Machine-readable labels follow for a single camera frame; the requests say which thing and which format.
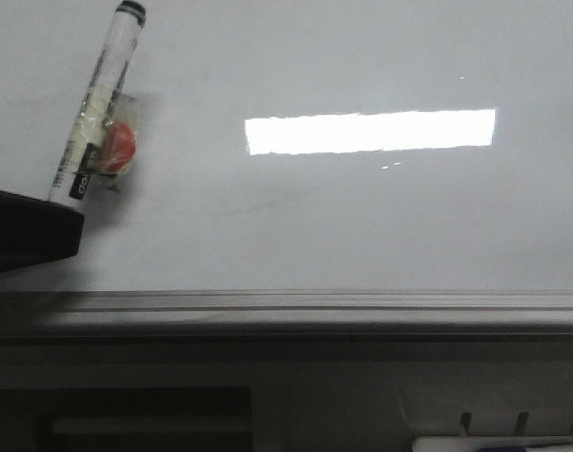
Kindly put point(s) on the dark left metal hook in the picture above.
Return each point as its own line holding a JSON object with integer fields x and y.
{"x": 465, "y": 421}

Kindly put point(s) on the red magnet taped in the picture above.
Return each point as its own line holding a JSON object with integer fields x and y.
{"x": 111, "y": 161}

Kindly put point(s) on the dark metal hook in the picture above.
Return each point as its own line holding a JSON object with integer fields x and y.
{"x": 465, "y": 421}
{"x": 521, "y": 424}

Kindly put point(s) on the white tray with blue item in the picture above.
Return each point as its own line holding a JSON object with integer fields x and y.
{"x": 475, "y": 443}

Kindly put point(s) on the dark middle metal hook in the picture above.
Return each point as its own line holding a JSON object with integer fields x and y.
{"x": 521, "y": 424}

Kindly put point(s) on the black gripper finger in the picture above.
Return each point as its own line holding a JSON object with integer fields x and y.
{"x": 35, "y": 232}

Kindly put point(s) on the white whiteboard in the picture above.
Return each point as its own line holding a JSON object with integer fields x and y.
{"x": 339, "y": 145}

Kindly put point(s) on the grey aluminium whiteboard frame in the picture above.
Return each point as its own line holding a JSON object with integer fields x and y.
{"x": 288, "y": 312}

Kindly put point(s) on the white black whiteboard marker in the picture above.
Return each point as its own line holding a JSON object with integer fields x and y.
{"x": 93, "y": 119}

